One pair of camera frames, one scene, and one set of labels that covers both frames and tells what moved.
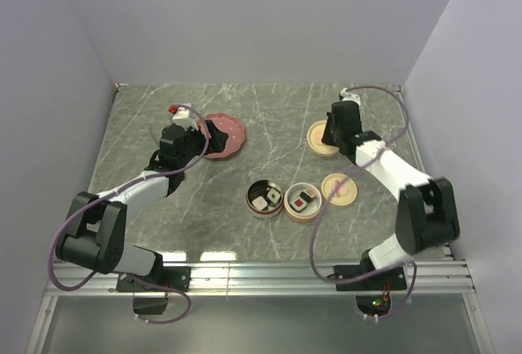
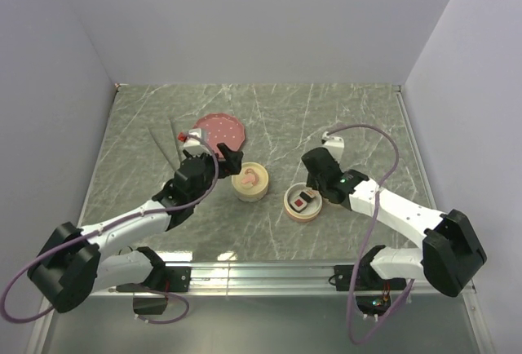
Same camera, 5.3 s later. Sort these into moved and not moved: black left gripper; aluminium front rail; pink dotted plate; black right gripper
Moved: black left gripper; black right gripper
Not moved: pink dotted plate; aluminium front rail
